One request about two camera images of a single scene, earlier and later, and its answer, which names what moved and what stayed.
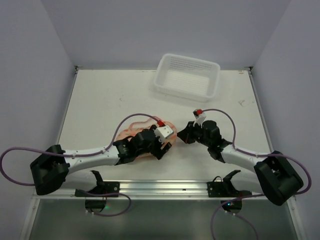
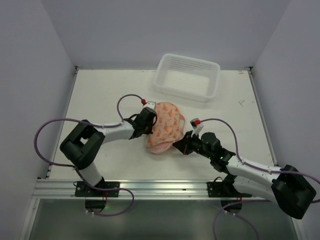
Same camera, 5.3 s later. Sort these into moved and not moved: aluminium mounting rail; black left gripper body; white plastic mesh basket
Moved: black left gripper body
Not moved: aluminium mounting rail; white plastic mesh basket
